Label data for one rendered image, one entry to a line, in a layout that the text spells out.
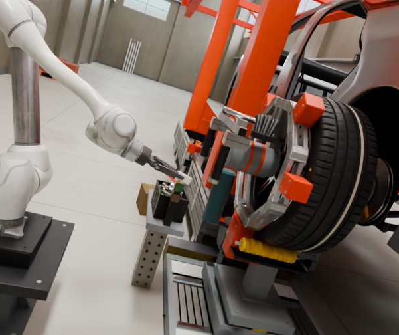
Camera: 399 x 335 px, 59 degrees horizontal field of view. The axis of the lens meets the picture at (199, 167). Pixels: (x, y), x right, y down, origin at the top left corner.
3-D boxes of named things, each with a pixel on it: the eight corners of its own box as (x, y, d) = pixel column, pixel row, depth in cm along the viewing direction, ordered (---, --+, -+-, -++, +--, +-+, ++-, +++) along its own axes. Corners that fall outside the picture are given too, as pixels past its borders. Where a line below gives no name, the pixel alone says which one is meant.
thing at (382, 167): (392, 220, 147) (396, 149, 156) (376, 215, 145) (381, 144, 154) (343, 226, 177) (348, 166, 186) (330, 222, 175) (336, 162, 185)
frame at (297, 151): (269, 251, 132) (327, 111, 119) (253, 247, 131) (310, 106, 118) (238, 198, 184) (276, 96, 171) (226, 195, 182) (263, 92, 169)
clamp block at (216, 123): (229, 133, 160) (233, 122, 159) (210, 127, 159) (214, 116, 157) (227, 131, 165) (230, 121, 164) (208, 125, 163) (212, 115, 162)
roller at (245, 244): (299, 267, 150) (304, 255, 149) (234, 252, 144) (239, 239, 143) (294, 260, 155) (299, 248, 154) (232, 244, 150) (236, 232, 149)
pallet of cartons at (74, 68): (47, 71, 906) (50, 54, 895) (79, 81, 925) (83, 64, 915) (34, 74, 792) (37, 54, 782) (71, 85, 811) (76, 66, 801)
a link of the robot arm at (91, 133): (116, 159, 137) (123, 155, 125) (79, 139, 132) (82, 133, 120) (129, 135, 140) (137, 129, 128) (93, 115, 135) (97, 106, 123)
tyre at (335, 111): (401, 98, 123) (309, 114, 188) (342, 76, 119) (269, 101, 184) (349, 278, 124) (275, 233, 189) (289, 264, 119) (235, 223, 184)
